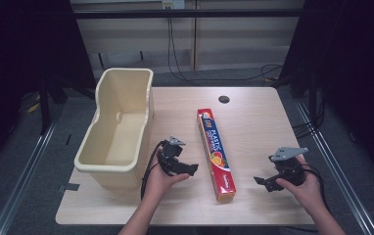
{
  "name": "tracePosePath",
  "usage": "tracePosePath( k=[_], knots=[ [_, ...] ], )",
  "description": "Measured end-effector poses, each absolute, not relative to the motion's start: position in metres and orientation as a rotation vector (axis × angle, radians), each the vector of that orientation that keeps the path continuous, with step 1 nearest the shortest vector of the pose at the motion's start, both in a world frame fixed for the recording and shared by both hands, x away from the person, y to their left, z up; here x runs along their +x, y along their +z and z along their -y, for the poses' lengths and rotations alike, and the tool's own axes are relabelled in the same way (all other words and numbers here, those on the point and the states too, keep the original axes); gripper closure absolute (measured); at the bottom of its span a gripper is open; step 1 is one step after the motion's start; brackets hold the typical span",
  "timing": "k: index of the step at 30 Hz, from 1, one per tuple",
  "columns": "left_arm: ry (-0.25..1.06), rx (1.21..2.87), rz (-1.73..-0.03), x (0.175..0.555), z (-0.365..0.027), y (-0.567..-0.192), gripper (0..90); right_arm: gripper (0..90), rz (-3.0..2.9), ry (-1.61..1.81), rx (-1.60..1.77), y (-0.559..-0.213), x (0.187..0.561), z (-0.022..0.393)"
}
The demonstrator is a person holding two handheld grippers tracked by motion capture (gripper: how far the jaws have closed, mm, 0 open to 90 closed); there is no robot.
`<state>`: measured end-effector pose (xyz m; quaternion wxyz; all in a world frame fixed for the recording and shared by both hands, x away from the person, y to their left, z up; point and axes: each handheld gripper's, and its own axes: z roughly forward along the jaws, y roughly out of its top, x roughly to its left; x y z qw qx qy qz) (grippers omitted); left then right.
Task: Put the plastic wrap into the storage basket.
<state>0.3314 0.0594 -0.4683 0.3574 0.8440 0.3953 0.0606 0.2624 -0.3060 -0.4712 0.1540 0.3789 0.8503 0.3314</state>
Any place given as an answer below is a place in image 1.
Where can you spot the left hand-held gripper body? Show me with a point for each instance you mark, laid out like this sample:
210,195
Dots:
172,150

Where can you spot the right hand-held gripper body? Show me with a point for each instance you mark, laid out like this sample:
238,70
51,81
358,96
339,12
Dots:
289,169

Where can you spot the red plastic wrap box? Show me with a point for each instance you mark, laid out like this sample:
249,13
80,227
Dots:
215,153

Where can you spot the cream plastic bin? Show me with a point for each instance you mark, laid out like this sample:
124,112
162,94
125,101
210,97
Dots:
119,130

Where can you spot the person's left hand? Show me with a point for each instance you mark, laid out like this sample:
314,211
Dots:
162,183

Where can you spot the person's right hand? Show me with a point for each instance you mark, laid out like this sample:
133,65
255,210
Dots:
305,192

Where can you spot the black curtain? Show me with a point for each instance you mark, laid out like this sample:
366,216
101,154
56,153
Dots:
22,65
354,81

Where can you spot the black tape strip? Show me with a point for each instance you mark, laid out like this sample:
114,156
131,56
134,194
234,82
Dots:
68,187

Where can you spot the black metal stand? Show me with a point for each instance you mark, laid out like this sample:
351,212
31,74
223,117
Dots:
46,107

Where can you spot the black horizontal bar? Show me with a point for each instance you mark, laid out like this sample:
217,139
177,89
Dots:
188,13

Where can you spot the metal floor rail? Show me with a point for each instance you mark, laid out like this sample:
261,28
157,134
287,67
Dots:
25,169
335,169

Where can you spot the white wall outlet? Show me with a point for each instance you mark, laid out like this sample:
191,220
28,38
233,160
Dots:
173,4

